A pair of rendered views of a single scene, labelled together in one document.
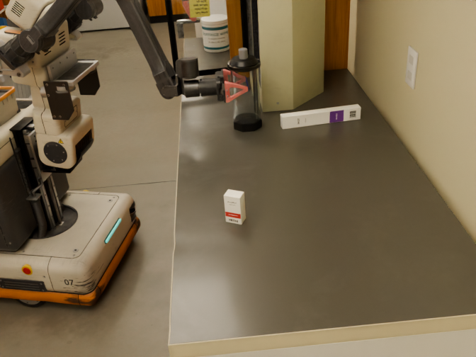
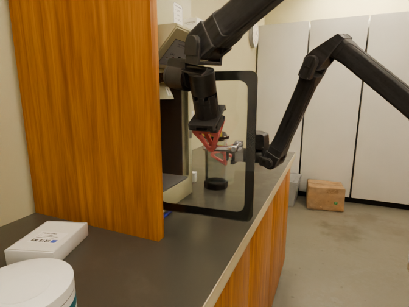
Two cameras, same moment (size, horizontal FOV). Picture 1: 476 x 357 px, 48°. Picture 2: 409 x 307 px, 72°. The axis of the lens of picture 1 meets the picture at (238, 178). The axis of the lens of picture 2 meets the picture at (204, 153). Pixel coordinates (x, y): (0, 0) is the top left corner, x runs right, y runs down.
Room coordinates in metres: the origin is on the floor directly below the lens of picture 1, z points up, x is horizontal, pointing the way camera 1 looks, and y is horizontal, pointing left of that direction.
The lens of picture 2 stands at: (2.75, 0.41, 1.33)
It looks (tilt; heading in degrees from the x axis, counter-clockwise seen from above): 12 degrees down; 205
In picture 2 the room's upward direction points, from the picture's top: straight up
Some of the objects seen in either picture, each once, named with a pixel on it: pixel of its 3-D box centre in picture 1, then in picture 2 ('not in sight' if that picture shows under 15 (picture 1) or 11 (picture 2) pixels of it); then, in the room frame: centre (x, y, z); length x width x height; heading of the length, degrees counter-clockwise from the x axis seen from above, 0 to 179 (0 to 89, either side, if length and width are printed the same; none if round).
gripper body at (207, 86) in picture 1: (210, 86); not in sight; (1.67, 0.07, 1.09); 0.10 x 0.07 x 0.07; 2
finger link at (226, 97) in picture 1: (233, 88); not in sight; (1.63, -0.01, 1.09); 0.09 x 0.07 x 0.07; 92
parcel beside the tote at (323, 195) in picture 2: not in sight; (324, 194); (-0.82, 0.33, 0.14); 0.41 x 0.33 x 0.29; 98
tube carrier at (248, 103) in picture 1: (245, 93); not in sight; (1.67, -0.05, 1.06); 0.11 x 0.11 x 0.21
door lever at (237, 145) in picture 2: not in sight; (222, 147); (2.09, 0.15, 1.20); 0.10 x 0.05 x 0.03; 97
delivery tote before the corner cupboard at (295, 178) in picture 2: not in sight; (274, 187); (-0.77, -0.26, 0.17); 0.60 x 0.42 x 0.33; 90
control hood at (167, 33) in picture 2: not in sight; (185, 52); (1.93, -0.04, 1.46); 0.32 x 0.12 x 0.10; 2
